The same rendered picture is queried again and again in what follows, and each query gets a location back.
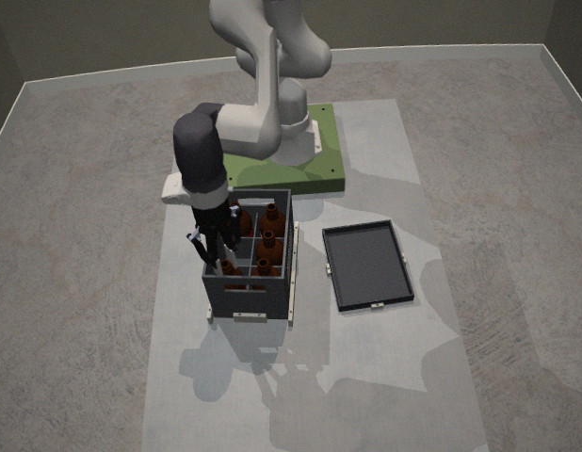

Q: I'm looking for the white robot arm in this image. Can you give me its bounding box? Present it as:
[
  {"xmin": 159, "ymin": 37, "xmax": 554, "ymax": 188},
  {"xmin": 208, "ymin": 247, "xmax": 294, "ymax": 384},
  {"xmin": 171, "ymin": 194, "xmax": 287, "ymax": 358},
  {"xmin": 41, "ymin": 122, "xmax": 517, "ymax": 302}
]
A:
[{"xmin": 161, "ymin": 0, "xmax": 332, "ymax": 210}]

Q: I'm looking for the grey divided crate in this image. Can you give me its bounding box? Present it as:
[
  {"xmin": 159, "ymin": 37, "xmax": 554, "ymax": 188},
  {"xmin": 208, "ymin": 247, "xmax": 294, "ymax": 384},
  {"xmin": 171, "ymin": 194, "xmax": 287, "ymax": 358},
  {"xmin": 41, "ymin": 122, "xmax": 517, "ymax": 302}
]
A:
[{"xmin": 202, "ymin": 193, "xmax": 294, "ymax": 319}]

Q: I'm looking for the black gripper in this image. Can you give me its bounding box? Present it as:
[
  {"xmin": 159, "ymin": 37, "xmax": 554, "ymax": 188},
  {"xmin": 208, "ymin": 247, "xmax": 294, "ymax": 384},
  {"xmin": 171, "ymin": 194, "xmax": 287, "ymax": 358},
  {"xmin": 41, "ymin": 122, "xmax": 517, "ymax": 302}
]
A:
[{"xmin": 186, "ymin": 197, "xmax": 242, "ymax": 275}]

